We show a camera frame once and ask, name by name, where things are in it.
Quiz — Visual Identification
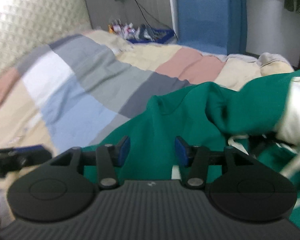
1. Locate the green and white hoodie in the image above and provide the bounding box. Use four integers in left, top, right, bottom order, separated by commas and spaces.
82, 67, 300, 235

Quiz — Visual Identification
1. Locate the colour block patchwork quilt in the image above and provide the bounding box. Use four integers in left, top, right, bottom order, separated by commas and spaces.
0, 29, 294, 221

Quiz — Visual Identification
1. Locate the blue curtain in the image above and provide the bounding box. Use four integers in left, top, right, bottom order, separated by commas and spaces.
228, 0, 248, 54

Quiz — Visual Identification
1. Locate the quilted beige headboard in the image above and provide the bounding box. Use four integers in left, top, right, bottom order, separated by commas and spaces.
0, 0, 92, 77

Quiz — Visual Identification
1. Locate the blue upright cushion pad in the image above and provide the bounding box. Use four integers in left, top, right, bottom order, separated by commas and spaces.
178, 0, 229, 54

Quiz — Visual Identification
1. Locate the black power cable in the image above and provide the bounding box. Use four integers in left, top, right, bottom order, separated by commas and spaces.
123, 0, 179, 41

